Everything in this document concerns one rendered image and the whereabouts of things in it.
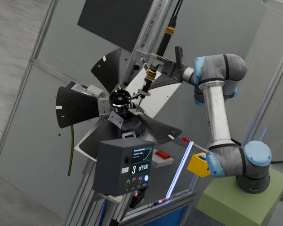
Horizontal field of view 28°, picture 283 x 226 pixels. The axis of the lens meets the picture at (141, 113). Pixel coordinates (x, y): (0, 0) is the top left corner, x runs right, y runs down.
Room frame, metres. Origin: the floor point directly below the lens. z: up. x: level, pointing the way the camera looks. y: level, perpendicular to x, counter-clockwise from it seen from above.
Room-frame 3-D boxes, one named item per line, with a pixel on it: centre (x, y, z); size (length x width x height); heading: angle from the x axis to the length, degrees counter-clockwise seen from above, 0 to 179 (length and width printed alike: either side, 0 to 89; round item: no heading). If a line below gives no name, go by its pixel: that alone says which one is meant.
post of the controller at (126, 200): (2.26, -0.08, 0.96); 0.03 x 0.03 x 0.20; 66
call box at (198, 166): (3.01, -0.42, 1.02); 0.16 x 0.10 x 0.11; 156
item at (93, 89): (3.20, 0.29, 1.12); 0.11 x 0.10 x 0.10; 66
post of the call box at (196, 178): (3.01, -0.42, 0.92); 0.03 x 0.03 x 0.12; 66
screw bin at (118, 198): (2.66, -0.08, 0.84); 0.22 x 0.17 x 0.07; 170
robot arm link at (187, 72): (2.82, -0.15, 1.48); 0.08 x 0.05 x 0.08; 156
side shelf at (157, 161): (3.44, -0.09, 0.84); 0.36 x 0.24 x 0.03; 66
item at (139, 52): (3.51, 0.14, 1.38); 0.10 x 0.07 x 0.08; 11
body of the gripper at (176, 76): (2.85, -0.07, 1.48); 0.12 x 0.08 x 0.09; 66
